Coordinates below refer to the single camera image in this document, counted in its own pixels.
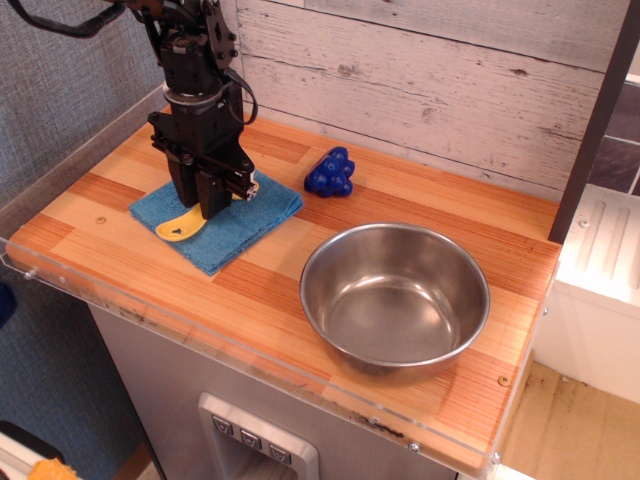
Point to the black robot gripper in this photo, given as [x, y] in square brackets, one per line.
[200, 139]

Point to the yellow brush with white bristles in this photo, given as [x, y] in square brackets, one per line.
[188, 224]

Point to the blue cloth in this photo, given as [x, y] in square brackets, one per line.
[230, 232]

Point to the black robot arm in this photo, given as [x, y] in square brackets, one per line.
[194, 47]

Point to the silver metal bowl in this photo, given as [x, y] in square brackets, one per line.
[394, 301]

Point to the blue toy grape bunch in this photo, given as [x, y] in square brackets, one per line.
[331, 175]

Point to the grey toy fridge cabinet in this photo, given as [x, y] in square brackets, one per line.
[165, 372]

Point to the silver ice dispenser panel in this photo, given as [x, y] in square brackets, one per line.
[245, 446]

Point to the orange object bottom left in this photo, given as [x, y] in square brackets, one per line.
[51, 469]

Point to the dark grey right post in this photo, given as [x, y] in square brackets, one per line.
[605, 104]

